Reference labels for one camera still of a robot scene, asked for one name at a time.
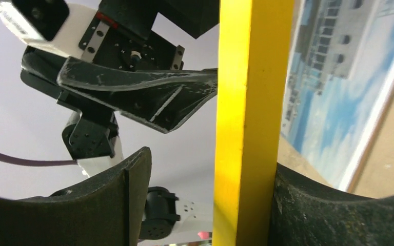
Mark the yellow picture frame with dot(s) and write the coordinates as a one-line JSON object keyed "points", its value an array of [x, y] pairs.
{"points": [[254, 41]]}

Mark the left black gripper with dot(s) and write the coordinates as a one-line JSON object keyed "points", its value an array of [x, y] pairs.
{"points": [[160, 99]]}

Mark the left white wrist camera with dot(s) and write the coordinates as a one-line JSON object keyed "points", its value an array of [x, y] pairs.
{"points": [[53, 26]]}

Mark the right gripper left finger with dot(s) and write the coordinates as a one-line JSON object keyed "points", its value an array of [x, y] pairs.
{"points": [[105, 209]]}

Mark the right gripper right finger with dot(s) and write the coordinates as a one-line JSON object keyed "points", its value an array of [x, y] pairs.
{"points": [[306, 212]]}

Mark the building photo print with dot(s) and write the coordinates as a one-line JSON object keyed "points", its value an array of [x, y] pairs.
{"points": [[340, 77]]}

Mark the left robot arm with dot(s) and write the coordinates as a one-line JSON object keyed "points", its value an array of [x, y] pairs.
{"points": [[92, 134]]}

